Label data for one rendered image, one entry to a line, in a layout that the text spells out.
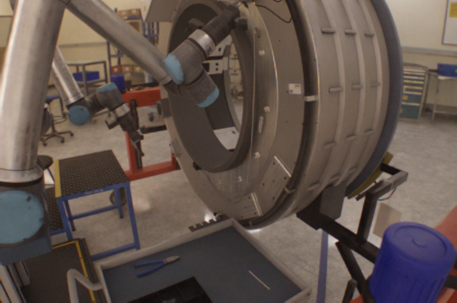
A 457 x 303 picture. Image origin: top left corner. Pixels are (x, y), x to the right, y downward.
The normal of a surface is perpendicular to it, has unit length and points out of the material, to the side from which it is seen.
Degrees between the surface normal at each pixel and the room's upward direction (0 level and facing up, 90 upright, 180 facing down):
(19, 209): 95
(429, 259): 0
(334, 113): 89
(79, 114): 94
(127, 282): 0
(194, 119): 50
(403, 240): 0
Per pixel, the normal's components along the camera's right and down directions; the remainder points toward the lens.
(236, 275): 0.00, -0.95
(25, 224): 0.64, 0.32
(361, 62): -0.48, 0.17
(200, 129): 0.33, -0.57
